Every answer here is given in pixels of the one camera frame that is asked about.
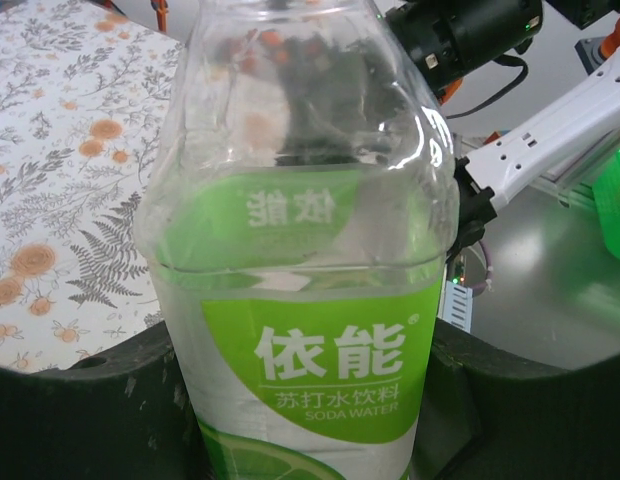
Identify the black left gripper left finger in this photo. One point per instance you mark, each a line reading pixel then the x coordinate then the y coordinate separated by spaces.
pixel 80 425

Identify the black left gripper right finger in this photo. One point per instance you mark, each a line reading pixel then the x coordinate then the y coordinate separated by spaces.
pixel 530 430

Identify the clear soda bottle green label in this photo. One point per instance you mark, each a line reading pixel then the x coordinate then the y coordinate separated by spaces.
pixel 310 320

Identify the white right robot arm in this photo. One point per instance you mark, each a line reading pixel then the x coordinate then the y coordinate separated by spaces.
pixel 545 135

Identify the green plastic container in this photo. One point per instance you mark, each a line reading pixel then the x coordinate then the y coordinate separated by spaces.
pixel 615 210

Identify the floral patterned tablecloth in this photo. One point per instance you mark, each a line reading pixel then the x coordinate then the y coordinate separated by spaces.
pixel 65 175

